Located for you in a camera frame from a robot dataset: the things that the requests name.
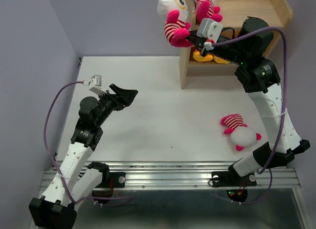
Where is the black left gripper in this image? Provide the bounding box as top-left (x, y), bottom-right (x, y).
top-left (95, 84), bottom-right (138, 126)

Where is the orange bear polka dot toy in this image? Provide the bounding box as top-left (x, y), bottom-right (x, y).
top-left (193, 48), bottom-right (213, 62)

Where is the white glasses doll striped shirt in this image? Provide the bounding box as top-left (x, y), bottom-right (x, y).
top-left (194, 0), bottom-right (223, 23)

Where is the white doll face down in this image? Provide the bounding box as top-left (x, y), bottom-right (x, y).
top-left (220, 114), bottom-right (262, 152)
top-left (157, 0), bottom-right (192, 48)

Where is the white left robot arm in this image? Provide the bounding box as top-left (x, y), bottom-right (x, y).
top-left (29, 84), bottom-right (138, 229)

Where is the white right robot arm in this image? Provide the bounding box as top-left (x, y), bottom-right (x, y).
top-left (187, 17), bottom-right (311, 185)

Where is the wooden shelf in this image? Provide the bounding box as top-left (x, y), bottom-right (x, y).
top-left (179, 0), bottom-right (294, 90)

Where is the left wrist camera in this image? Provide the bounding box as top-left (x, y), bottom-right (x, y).
top-left (83, 75), bottom-right (106, 96)

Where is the aluminium mounting rail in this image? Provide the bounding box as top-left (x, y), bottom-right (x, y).
top-left (39, 151), bottom-right (301, 193)

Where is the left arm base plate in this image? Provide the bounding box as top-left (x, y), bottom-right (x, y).
top-left (96, 172), bottom-right (126, 189)

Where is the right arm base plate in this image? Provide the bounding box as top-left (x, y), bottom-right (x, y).
top-left (208, 171), bottom-right (257, 188)

